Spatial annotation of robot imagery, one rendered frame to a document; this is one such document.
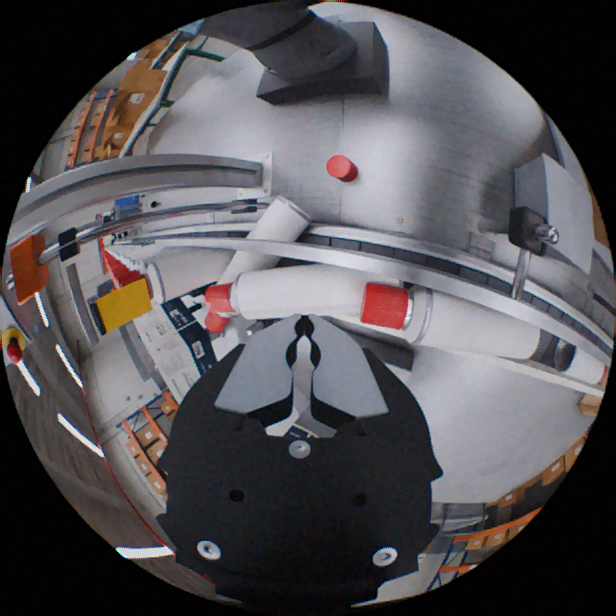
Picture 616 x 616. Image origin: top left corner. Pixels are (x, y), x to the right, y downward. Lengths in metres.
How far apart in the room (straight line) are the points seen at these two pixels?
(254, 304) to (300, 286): 0.05
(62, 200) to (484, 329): 0.40
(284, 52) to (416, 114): 0.19
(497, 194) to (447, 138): 0.09
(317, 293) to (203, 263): 0.15
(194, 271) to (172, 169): 0.15
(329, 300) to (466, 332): 0.12
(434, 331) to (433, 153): 0.22
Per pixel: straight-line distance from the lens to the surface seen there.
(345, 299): 0.18
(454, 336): 0.16
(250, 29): 0.30
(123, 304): 0.19
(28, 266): 0.19
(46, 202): 0.29
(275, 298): 0.18
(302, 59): 0.33
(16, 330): 0.38
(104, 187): 0.26
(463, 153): 0.30
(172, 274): 0.24
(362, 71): 0.32
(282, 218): 0.22
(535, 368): 0.30
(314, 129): 0.35
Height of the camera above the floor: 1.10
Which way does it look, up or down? 51 degrees down
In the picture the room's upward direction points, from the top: 126 degrees counter-clockwise
